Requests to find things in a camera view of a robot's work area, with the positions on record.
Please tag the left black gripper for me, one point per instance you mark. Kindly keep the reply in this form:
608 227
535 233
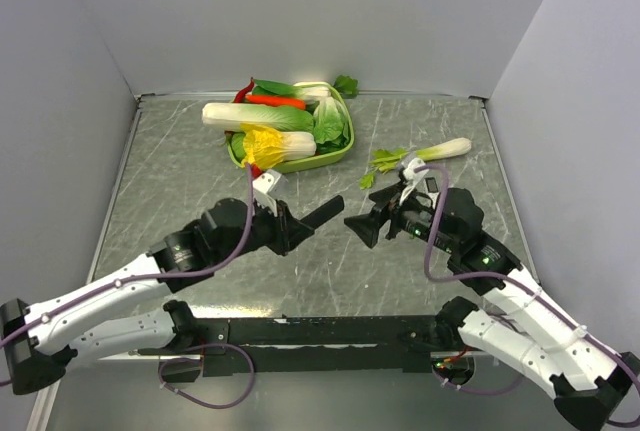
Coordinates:
289 232

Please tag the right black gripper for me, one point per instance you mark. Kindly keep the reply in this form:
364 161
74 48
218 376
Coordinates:
386 206

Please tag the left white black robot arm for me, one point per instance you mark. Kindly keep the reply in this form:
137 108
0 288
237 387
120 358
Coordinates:
42 341

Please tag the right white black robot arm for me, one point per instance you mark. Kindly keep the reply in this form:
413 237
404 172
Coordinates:
585 379

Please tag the green plastic tray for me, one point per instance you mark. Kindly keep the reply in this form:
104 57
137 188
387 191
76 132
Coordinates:
342 89

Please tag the celery stalk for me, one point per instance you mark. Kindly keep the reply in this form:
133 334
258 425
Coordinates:
384 160

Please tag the green lettuce leaf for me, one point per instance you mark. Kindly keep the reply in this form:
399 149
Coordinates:
330 122

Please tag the yellow leaf cabbage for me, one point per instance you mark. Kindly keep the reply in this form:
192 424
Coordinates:
266 147

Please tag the bok choy in tray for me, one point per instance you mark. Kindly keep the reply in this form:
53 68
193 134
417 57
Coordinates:
306 93

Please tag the orange red chili pepper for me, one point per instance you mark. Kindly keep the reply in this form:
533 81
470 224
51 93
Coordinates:
275 101

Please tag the dark red chili pepper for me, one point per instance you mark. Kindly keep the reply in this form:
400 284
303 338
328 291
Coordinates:
241 94

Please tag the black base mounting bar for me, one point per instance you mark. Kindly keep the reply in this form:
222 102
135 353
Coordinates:
410 344

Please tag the long white green cabbage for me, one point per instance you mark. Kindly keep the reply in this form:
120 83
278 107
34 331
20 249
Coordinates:
232 116

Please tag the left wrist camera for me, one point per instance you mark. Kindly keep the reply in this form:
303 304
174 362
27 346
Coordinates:
270 183

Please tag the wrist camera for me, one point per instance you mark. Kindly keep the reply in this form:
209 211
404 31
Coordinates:
412 170
270 183

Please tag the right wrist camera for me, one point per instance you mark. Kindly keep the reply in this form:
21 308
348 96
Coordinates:
412 170

